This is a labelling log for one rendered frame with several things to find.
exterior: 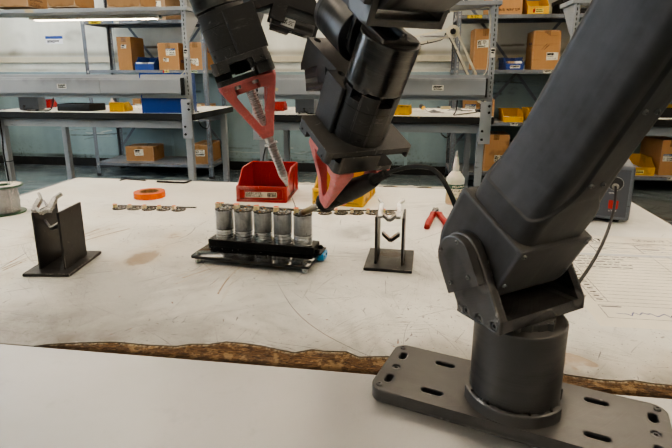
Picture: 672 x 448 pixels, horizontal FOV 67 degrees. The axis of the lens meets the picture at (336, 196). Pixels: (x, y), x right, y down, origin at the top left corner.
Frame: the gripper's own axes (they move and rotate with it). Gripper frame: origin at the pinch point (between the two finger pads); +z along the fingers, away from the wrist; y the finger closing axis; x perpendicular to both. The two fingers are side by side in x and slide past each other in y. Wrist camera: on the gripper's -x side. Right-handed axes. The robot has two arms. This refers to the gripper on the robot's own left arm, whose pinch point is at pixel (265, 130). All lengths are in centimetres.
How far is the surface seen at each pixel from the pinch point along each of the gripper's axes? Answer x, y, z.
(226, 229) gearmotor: 9.5, 4.7, 11.2
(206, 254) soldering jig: 12.8, 2.0, 12.6
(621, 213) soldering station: -49, 6, 33
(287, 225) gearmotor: 1.7, 1.1, 12.7
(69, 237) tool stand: 27.5, 3.6, 4.5
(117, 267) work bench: 23.6, 2.5, 10.1
